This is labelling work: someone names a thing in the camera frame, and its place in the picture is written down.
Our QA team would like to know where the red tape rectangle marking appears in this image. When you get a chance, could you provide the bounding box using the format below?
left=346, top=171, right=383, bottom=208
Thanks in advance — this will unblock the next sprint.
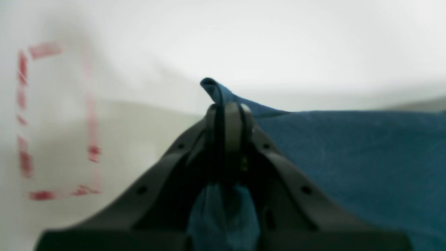
left=16, top=41, right=102, bottom=201

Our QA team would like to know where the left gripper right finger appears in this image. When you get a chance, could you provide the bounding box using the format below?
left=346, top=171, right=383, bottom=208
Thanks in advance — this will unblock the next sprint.
left=225, top=103, right=411, bottom=251

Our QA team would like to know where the dark teal t-shirt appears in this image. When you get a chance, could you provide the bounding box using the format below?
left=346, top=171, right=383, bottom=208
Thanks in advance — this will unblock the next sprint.
left=200, top=78, right=446, bottom=251

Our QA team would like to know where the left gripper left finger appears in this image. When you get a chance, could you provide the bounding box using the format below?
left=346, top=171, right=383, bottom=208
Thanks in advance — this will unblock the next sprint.
left=36, top=104, right=223, bottom=251

